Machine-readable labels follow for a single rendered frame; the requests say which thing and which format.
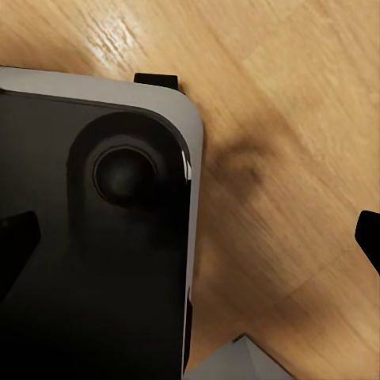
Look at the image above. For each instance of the desk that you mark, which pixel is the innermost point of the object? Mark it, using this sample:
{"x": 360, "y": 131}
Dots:
{"x": 241, "y": 360}

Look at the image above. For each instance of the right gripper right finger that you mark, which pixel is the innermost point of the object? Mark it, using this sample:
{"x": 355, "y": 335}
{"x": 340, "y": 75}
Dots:
{"x": 367, "y": 234}

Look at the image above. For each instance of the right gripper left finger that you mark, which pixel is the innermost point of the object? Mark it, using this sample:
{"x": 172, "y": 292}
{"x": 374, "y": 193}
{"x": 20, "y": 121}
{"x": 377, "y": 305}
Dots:
{"x": 19, "y": 236}

